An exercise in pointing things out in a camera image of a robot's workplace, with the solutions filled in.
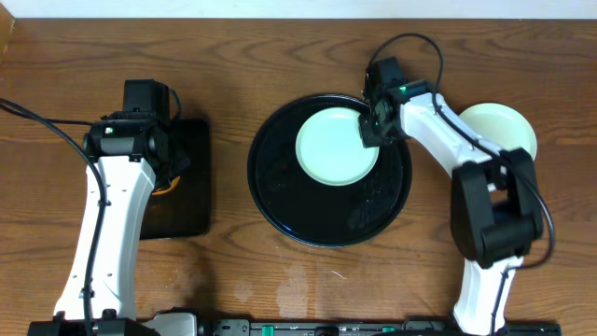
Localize orange green sponge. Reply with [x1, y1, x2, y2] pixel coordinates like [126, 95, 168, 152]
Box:
[152, 176, 180, 196]

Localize pale green plate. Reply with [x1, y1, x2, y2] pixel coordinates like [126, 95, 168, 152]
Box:
[295, 107, 380, 187]
[460, 103, 537, 160]

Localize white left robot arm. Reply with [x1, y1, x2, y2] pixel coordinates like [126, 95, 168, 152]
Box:
[54, 119, 189, 320]

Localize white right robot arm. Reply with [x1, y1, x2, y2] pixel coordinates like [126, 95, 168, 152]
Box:
[360, 79, 547, 335]

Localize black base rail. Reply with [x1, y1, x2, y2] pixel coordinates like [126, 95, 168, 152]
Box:
[26, 315, 562, 336]

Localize rectangular black tray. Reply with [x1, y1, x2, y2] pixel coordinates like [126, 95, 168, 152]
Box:
[141, 119, 212, 240]

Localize round black tray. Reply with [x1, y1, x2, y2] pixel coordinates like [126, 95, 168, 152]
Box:
[247, 93, 412, 247]

